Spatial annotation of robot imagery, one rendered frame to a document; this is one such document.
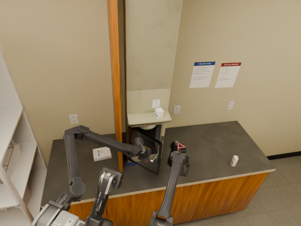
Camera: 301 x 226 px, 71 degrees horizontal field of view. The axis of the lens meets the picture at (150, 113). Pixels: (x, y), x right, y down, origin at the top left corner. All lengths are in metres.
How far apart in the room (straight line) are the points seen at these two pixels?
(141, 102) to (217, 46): 0.90
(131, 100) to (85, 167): 0.80
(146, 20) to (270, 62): 1.53
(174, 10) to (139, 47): 0.29
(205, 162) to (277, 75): 1.23
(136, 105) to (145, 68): 0.30
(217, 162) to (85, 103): 1.35
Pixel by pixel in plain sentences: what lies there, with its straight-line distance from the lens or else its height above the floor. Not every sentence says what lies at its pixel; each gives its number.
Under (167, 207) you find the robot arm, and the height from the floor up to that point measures 1.49.
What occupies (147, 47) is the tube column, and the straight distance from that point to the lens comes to 1.35.
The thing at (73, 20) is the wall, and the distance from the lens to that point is 1.73.
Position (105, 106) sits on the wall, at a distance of 2.07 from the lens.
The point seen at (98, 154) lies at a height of 0.98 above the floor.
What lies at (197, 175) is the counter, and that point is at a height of 0.94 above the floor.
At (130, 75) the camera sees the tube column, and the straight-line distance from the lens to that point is 1.41.
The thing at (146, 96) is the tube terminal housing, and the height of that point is 1.66.
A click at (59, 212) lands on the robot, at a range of 1.18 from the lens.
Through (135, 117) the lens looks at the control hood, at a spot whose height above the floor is 1.51.
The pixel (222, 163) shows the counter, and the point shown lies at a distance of 2.15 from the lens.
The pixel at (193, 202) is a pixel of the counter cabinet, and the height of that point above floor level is 0.51.
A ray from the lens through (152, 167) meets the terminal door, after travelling 1.81.
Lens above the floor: 2.51
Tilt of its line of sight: 38 degrees down
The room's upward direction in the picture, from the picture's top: 4 degrees clockwise
